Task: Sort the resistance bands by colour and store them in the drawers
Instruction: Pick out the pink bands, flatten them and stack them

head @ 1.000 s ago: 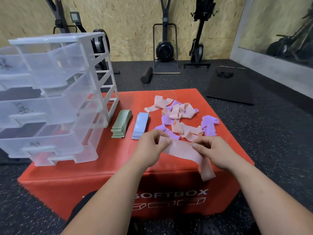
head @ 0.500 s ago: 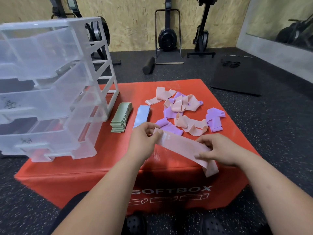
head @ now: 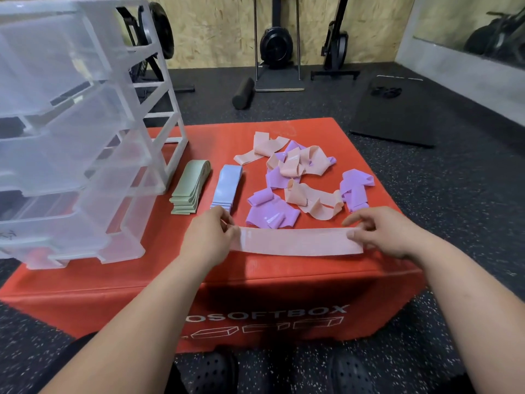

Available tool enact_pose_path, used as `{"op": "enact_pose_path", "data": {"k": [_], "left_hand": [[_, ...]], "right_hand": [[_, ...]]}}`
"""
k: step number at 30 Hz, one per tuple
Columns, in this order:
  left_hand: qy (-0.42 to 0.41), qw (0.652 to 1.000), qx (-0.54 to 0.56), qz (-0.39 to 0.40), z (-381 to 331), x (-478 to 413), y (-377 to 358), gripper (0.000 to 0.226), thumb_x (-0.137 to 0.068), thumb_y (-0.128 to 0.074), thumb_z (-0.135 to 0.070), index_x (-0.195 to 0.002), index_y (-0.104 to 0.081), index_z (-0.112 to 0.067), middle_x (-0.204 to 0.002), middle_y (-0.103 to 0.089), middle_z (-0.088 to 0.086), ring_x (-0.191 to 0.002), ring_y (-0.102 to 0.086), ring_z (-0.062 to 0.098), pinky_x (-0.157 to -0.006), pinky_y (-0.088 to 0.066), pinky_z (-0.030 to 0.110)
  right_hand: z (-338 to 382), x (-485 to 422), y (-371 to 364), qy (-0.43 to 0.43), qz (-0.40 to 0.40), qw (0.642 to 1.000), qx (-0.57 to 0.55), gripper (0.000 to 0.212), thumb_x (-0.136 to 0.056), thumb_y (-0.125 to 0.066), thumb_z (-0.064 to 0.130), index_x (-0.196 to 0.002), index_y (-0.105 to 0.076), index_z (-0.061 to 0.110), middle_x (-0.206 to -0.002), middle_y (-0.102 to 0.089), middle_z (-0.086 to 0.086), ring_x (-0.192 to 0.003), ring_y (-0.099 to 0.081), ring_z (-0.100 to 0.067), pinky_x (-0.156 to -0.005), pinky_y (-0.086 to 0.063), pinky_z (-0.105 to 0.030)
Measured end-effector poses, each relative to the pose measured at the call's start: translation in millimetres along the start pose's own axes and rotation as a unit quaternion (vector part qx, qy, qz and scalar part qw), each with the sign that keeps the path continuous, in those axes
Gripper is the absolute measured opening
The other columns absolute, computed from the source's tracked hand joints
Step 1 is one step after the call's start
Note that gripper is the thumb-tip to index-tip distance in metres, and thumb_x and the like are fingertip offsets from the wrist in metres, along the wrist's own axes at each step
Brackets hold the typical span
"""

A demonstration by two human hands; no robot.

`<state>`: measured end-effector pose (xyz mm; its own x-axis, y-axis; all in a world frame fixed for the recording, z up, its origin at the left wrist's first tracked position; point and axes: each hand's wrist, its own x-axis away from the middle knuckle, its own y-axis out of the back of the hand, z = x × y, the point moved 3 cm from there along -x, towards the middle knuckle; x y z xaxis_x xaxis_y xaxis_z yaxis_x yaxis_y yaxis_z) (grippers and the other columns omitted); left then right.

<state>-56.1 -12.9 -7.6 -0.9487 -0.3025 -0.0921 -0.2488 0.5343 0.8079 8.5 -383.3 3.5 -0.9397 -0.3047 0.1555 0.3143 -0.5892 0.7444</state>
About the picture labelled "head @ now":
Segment person's right hand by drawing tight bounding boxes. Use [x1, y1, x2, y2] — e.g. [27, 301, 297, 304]
[342, 206, 436, 261]

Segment person's left hand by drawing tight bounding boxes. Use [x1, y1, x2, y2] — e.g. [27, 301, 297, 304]
[176, 206, 241, 270]

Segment stack of green bands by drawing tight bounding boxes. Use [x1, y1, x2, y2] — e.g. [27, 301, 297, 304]
[169, 159, 212, 216]

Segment stack of blue bands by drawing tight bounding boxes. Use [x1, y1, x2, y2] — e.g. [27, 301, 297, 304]
[209, 164, 243, 212]

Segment pile of mixed resistance bands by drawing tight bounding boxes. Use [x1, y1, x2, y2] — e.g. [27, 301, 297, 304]
[234, 131, 376, 229]

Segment translucent plastic drawer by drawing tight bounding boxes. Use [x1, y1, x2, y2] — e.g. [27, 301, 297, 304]
[0, 164, 165, 270]
[0, 14, 112, 118]
[0, 82, 153, 198]
[98, 192, 159, 264]

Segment pink elastic band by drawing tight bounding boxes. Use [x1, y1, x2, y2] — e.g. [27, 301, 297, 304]
[229, 226, 365, 258]

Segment clear plastic drawer unit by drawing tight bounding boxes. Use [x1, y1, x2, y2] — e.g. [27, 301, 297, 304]
[0, 0, 189, 195]

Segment person's right forearm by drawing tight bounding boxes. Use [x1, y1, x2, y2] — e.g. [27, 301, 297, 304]
[412, 237, 525, 394]

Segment person's left forearm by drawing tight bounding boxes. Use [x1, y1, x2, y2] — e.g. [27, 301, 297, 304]
[40, 250, 214, 394]

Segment red soft plyo box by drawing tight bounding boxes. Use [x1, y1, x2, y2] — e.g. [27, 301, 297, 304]
[0, 117, 427, 354]

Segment black exercise mat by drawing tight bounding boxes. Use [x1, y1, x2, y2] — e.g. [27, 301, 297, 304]
[349, 76, 438, 148]

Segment black perforated clog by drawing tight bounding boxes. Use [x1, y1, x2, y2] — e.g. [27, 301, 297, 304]
[328, 352, 376, 394]
[190, 350, 240, 394]

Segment black foam roller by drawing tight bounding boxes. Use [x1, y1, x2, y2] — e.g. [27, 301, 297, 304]
[232, 77, 256, 111]

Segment black upright rowing machine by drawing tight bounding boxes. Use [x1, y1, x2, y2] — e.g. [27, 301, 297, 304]
[310, 0, 361, 82]

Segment black ski machine with stand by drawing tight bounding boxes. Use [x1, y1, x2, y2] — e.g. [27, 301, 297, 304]
[253, 0, 306, 93]

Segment black straps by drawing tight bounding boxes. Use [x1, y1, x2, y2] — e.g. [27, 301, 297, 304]
[370, 85, 403, 99]

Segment wall mirror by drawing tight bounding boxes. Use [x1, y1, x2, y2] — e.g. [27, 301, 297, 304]
[412, 0, 525, 70]

